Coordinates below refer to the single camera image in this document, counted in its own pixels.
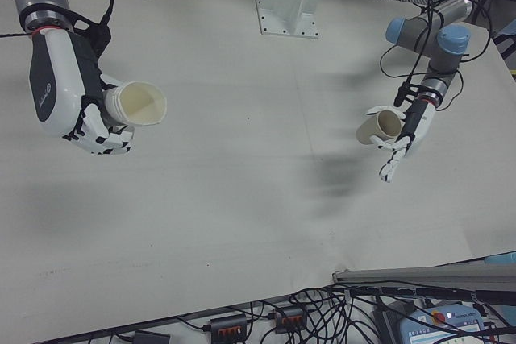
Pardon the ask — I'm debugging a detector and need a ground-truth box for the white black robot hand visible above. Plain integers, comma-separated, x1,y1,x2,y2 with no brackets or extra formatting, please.
28,27,136,157
365,97,439,184

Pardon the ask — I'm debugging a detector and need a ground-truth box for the slim beige paper cup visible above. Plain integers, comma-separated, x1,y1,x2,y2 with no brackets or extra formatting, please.
355,109,405,146

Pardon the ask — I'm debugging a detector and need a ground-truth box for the wide white paper cup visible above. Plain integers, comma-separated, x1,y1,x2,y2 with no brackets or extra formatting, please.
102,81,169,126

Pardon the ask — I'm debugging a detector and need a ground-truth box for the light blue flat item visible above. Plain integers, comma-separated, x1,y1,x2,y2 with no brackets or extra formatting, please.
483,251,516,267

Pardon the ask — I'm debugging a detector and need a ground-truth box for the blue white teach pendant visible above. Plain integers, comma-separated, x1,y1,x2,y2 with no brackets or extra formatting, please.
372,302,491,344

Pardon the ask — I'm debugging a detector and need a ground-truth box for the black hub with orange ports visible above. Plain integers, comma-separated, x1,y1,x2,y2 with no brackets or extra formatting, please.
273,306,310,334
208,313,249,339

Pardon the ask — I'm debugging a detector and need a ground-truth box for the small black box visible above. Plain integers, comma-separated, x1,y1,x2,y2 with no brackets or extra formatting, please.
132,330,171,344

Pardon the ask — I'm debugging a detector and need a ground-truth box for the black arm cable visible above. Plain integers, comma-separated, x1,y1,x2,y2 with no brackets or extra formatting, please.
380,0,516,112
0,0,127,53

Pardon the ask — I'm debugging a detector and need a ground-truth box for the grey aluminium rail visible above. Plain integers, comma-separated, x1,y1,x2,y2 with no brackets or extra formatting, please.
331,259,516,307

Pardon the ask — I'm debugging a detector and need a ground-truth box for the black cable tangle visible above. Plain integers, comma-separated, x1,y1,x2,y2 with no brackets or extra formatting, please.
177,285,388,344

